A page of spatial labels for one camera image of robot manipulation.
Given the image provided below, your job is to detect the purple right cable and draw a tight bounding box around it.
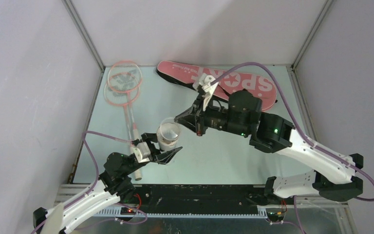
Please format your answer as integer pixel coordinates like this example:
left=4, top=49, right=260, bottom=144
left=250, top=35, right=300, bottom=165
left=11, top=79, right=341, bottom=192
left=211, top=62, right=374, bottom=202

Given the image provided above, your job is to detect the pink sport racket bag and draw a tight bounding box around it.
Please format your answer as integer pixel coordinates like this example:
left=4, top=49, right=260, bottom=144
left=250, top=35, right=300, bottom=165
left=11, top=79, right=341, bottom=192
left=156, top=60, right=277, bottom=111

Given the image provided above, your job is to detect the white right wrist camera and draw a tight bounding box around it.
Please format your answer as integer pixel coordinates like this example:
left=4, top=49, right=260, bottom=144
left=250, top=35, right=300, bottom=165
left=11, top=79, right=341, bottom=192
left=192, top=73, right=219, bottom=111

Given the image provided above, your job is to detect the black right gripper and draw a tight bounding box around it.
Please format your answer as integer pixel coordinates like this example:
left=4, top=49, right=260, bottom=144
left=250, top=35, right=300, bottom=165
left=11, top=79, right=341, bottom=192
left=174, top=93, right=249, bottom=137

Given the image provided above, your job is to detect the purple cable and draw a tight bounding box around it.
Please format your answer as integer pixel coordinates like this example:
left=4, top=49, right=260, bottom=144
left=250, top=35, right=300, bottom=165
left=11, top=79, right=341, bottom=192
left=30, top=130, right=149, bottom=234
left=211, top=62, right=374, bottom=202

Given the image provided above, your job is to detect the clear plastic tube lid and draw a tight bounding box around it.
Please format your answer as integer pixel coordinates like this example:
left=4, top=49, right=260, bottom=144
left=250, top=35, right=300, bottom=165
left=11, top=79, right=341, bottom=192
left=159, top=117, right=181, bottom=134

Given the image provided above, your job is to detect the white shuttlecock tube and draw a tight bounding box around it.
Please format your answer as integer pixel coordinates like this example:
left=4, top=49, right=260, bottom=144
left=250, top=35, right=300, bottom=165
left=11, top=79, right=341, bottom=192
left=156, top=128, right=181, bottom=151

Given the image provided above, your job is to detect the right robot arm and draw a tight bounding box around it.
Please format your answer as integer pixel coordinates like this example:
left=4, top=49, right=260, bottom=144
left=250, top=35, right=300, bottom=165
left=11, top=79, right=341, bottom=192
left=174, top=90, right=363, bottom=204

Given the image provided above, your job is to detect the aluminium front frame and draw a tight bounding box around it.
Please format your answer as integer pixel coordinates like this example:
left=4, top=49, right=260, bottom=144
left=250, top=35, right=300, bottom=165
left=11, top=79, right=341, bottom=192
left=55, top=184, right=349, bottom=234

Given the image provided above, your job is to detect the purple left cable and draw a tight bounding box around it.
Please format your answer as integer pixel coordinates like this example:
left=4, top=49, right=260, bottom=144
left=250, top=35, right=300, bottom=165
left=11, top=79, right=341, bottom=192
left=30, top=130, right=149, bottom=234

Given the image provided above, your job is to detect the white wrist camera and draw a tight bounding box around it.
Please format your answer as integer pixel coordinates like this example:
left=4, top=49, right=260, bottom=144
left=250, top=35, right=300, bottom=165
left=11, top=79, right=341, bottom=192
left=131, top=142, right=151, bottom=163
left=192, top=73, right=219, bottom=111

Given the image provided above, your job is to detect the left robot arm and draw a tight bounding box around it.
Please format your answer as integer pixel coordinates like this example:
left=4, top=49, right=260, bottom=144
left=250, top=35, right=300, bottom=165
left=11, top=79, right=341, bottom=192
left=32, top=133, right=182, bottom=234

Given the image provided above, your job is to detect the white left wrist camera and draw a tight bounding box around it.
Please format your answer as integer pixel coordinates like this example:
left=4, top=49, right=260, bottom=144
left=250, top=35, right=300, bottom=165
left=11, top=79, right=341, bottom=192
left=131, top=142, right=151, bottom=163

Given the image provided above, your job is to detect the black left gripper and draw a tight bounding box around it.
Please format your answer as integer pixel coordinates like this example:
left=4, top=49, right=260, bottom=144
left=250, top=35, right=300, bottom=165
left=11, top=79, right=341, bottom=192
left=124, top=132, right=182, bottom=175

